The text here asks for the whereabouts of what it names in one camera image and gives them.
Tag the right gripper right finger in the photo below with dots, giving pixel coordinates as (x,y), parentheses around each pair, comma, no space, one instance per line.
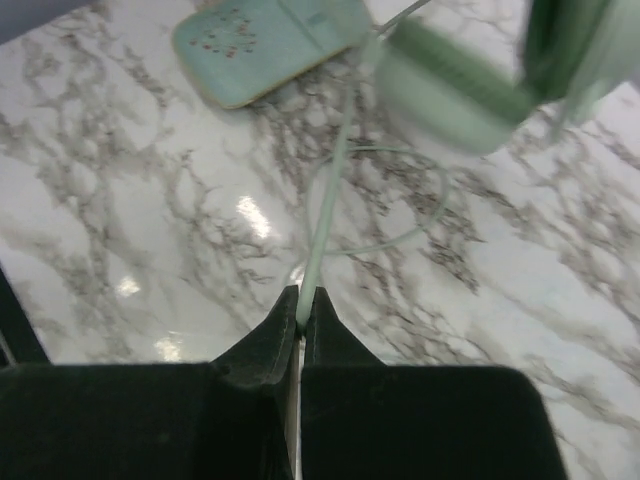
(364,419)

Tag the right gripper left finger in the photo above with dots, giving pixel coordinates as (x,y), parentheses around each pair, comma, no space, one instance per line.
(222,419)

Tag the mint green rectangular tray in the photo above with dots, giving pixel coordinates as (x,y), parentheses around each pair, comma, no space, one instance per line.
(237,51)

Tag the mint green wired headphones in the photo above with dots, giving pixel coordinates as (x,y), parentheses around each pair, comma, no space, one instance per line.
(574,53)

